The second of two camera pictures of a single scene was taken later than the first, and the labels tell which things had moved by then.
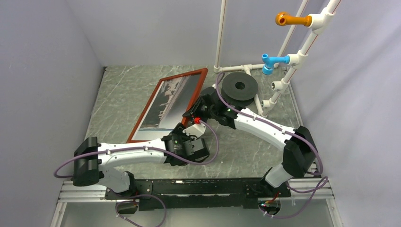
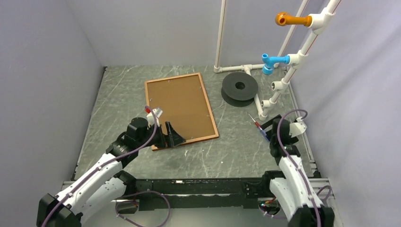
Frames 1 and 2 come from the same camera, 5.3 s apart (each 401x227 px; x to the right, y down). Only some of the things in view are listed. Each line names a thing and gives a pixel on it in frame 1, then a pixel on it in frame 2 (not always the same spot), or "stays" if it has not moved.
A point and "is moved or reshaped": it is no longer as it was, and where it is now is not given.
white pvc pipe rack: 319,20 stays
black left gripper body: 178,130 -> 148,134
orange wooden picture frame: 203,72 is moved or reshaped
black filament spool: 239,88 stays
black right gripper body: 200,110 -> 270,136
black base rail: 204,193 stays
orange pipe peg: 283,19 stays
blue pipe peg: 267,68 stays
